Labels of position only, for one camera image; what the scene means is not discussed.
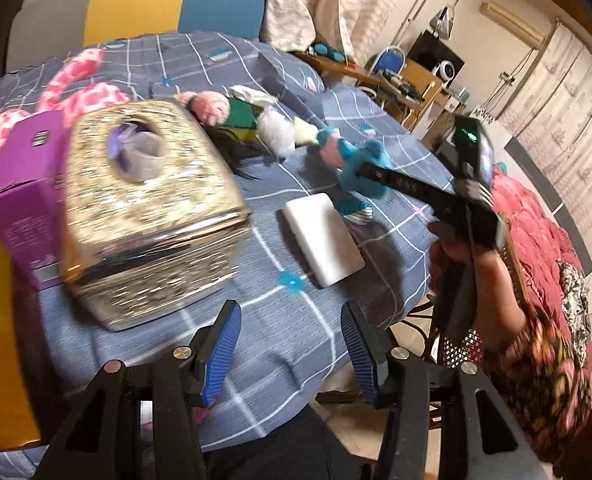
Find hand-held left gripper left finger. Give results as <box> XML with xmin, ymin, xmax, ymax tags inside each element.
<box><xmin>33</xmin><ymin>300</ymin><xmax>244</xmax><ymax>480</ymax></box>

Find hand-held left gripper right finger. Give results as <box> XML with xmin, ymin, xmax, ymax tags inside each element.
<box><xmin>340</xmin><ymin>301</ymin><xmax>549</xmax><ymax>480</ymax></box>

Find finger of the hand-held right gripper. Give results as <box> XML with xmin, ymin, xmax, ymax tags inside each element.
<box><xmin>355</xmin><ymin>159</ymin><xmax>460</xmax><ymax>214</ymax></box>

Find blue and pink plush toy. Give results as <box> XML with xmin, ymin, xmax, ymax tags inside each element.
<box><xmin>318</xmin><ymin>127</ymin><xmax>392</xmax><ymax>198</ymax></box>

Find white foam block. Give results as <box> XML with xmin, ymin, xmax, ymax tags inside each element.
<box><xmin>282</xmin><ymin>192</ymin><xmax>366</xmax><ymax>289</ymax></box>

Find white fluffy pompom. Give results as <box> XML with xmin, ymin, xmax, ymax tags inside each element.
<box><xmin>256</xmin><ymin>109</ymin><xmax>297</xmax><ymax>157</ymax></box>

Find pink doll with black hair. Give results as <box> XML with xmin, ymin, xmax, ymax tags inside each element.
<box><xmin>178</xmin><ymin>91</ymin><xmax>264</xmax><ymax>181</ymax></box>

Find person's right forearm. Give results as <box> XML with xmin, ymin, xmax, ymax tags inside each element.
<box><xmin>478</xmin><ymin>305</ymin><xmax>592</xmax><ymax>478</ymax></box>

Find person's right hand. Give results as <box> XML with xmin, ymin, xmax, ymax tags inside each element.
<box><xmin>427</xmin><ymin>220</ymin><xmax>527</xmax><ymax>356</ymax></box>

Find red quilt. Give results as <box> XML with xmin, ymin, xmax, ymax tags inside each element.
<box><xmin>491</xmin><ymin>167</ymin><xmax>589</xmax><ymax>311</ymax></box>

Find rattan chair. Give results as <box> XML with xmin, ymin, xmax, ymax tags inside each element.
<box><xmin>401</xmin><ymin>300</ymin><xmax>482</xmax><ymax>361</ymax></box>

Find blue-grey plaid blanket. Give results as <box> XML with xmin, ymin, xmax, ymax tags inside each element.
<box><xmin>0</xmin><ymin>30</ymin><xmax>457</xmax><ymax>471</ymax></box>

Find wooden desk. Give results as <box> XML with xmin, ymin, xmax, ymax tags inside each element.
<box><xmin>296</xmin><ymin>50</ymin><xmax>452</xmax><ymax>128</ymax></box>

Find person's dark trousers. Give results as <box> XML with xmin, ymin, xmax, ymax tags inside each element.
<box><xmin>211</xmin><ymin>405</ymin><xmax>377</xmax><ymax>480</ymax></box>

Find white patterned wardrobe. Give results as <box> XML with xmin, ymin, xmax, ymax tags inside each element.
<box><xmin>496</xmin><ymin>20</ymin><xmax>592</xmax><ymax>231</ymax></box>

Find blue folding chair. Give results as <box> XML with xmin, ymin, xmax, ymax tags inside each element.
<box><xmin>371</xmin><ymin>46</ymin><xmax>407</xmax><ymax>73</ymax></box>

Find black and white patterned cloth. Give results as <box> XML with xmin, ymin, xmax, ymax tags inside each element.
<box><xmin>558</xmin><ymin>260</ymin><xmax>592</xmax><ymax>341</ymax></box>

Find blue toy on desk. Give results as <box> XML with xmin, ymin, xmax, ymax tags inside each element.
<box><xmin>311</xmin><ymin>42</ymin><xmax>349</xmax><ymax>61</ymax></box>

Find gold glitter tissue box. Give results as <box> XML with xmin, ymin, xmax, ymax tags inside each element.
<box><xmin>58</xmin><ymin>100</ymin><xmax>253</xmax><ymax>332</ymax></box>

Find green cloth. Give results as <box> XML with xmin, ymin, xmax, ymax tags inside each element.
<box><xmin>225</xmin><ymin>99</ymin><xmax>261</xmax><ymax>131</ymax></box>

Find beige patterned curtain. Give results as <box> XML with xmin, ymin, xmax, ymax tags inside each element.
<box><xmin>261</xmin><ymin>0</ymin><xmax>427</xmax><ymax>61</ymax></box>

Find purple cardboard box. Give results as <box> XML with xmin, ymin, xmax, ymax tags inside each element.
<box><xmin>0</xmin><ymin>110</ymin><xmax>72</xmax><ymax>291</ymax></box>

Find pink spotted plush bunny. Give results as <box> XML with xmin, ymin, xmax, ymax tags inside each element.
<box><xmin>0</xmin><ymin>47</ymin><xmax>131</xmax><ymax>168</ymax></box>

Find grey yellow blue chair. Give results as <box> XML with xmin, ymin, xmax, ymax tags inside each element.
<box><xmin>6</xmin><ymin>0</ymin><xmax>267</xmax><ymax>61</ymax></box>

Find wall air conditioner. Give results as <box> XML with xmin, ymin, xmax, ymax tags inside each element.
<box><xmin>478</xmin><ymin>1</ymin><xmax>547</xmax><ymax>48</ymax></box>

